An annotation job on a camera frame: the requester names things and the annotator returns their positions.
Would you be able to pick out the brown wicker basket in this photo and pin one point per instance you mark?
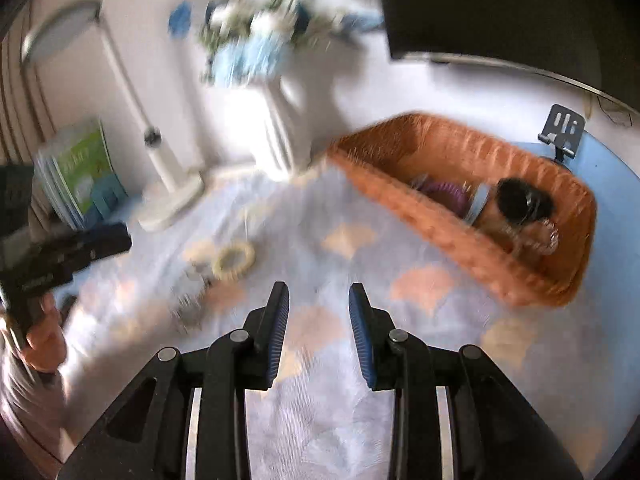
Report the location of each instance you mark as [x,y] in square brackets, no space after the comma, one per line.
[450,250]

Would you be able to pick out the pastel printed cloth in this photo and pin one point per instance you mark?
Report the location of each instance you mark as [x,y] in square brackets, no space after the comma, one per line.
[320,435]

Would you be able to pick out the black television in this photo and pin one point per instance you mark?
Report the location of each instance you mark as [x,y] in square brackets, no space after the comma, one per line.
[500,5]

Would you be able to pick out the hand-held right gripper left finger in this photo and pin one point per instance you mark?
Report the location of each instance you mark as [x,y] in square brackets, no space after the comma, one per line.
[280,320]

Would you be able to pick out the small light blue hair clip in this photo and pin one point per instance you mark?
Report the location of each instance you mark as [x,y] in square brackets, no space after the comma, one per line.
[477,202]

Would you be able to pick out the blue and white artificial flowers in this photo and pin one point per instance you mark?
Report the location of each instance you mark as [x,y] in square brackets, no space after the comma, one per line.
[255,55]

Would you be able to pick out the black phone stand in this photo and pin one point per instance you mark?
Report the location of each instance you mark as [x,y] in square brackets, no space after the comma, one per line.
[562,130]

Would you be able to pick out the white desk lamp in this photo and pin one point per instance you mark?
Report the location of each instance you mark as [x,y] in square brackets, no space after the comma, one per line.
[172,195]

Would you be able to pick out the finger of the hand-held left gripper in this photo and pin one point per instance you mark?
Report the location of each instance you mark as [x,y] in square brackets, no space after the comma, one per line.
[90,247]

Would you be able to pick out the black wrist watch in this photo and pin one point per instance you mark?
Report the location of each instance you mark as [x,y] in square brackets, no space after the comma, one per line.
[520,200]

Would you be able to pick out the white ribbed vase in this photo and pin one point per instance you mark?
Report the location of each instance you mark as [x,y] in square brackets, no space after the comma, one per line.
[292,125]

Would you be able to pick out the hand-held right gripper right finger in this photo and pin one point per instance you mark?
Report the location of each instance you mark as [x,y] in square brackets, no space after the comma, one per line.
[357,320]

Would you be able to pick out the stack of books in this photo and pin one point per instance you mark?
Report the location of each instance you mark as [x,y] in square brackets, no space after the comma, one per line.
[85,170]

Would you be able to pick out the rhinestone hair clip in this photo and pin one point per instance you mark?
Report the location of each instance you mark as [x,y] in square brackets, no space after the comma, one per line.
[185,310]

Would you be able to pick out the person's left forearm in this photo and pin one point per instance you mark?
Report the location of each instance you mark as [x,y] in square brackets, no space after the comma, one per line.
[27,405]

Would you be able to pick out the person's left hand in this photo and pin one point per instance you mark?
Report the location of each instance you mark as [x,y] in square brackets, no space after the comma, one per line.
[47,340]

